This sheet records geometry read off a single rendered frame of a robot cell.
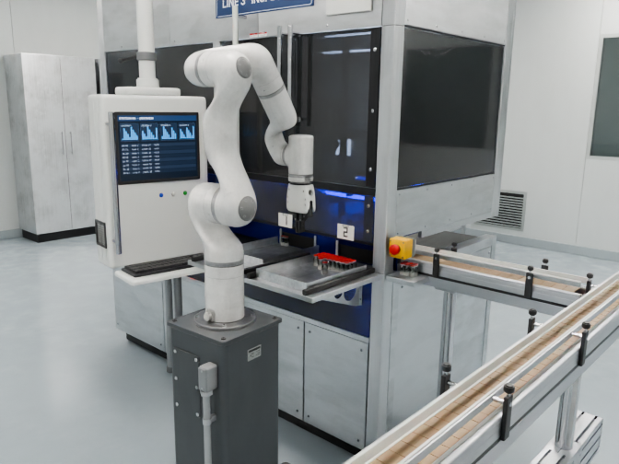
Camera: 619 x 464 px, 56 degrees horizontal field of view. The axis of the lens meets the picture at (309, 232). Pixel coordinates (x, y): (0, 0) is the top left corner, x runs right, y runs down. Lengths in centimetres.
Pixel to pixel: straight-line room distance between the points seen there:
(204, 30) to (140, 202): 87
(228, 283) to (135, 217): 102
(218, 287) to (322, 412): 112
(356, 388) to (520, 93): 496
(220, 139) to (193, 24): 139
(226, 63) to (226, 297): 67
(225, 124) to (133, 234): 113
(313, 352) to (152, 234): 90
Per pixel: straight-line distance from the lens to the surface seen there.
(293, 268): 231
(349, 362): 250
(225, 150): 168
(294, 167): 196
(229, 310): 178
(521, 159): 692
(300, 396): 277
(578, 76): 673
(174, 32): 313
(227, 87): 163
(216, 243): 174
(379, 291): 230
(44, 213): 697
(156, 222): 273
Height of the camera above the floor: 152
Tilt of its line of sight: 12 degrees down
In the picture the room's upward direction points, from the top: 1 degrees clockwise
